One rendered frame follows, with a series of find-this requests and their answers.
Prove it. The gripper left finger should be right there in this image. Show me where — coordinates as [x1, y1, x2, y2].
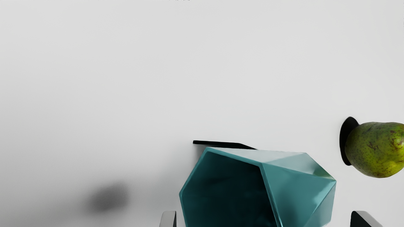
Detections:
[159, 211, 177, 227]

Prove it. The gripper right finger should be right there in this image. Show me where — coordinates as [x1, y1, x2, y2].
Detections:
[350, 211, 383, 227]

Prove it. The teal faceted mug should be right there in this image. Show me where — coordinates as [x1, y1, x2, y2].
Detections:
[179, 147, 337, 227]

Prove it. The green speckled pear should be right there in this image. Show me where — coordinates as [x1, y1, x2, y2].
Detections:
[345, 122, 404, 178]

